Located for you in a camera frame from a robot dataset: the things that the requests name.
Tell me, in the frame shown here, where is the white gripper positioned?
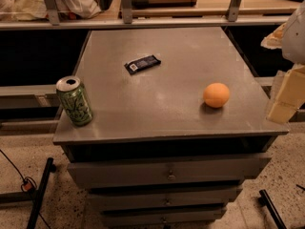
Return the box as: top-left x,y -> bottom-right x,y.
260,2 -> 305,124

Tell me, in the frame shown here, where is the dark blue rxbar wrapper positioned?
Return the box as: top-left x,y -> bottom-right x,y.
124,55 -> 161,75

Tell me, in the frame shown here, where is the orange fruit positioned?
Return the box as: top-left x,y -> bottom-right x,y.
203,83 -> 230,108

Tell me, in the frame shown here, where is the grey drawer cabinet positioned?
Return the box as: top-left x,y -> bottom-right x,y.
54,28 -> 288,227

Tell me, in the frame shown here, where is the black stand leg right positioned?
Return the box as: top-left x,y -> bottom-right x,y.
258,189 -> 287,229

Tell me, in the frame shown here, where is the black stand leg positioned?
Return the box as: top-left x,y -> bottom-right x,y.
27,157 -> 56,229
258,189 -> 287,229

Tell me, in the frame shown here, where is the green drink can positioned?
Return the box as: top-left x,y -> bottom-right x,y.
56,75 -> 93,127

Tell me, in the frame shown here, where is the white cloth on shelf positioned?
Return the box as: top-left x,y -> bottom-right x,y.
0,0 -> 101,21

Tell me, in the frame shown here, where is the black stand leg left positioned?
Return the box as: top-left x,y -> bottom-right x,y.
27,157 -> 56,229

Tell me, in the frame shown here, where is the grey metal shelf rail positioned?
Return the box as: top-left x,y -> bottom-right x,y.
0,0 -> 299,31

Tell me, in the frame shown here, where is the black cable with orange clip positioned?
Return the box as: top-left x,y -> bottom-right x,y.
0,148 -> 51,229

